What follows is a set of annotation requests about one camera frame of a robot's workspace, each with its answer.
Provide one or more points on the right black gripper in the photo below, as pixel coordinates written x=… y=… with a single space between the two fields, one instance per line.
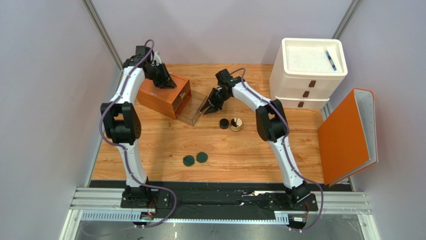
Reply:
x=214 y=101

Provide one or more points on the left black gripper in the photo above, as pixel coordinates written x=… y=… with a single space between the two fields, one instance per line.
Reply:
x=169 y=83

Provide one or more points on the orange drawer box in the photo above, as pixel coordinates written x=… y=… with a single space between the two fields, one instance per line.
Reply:
x=164 y=100

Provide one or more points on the clear bottom drawer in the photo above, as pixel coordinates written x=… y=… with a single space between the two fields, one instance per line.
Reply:
x=189 y=110

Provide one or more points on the gold lid cream jar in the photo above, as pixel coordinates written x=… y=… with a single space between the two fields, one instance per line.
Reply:
x=236 y=124

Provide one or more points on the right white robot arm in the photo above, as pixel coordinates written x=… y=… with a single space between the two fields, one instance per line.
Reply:
x=272 y=127

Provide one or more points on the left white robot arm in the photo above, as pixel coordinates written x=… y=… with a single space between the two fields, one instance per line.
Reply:
x=120 y=125

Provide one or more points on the black round jar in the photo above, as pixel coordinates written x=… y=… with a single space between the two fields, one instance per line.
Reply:
x=224 y=123

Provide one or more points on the green round compact right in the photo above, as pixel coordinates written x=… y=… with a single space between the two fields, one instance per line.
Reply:
x=202 y=157

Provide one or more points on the green round compact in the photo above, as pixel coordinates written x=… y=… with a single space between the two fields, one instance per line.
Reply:
x=188 y=160
x=202 y=157

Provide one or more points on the green round compact left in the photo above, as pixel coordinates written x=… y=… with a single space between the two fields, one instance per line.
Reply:
x=188 y=160

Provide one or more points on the white three-drawer cabinet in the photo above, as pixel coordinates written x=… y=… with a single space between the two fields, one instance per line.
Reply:
x=302 y=76

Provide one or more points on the blue pen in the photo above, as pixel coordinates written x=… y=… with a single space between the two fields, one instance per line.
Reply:
x=330 y=60

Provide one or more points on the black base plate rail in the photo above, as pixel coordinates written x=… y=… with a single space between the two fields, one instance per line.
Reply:
x=262 y=200

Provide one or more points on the orange ring binder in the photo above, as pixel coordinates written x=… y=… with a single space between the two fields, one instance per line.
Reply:
x=347 y=138

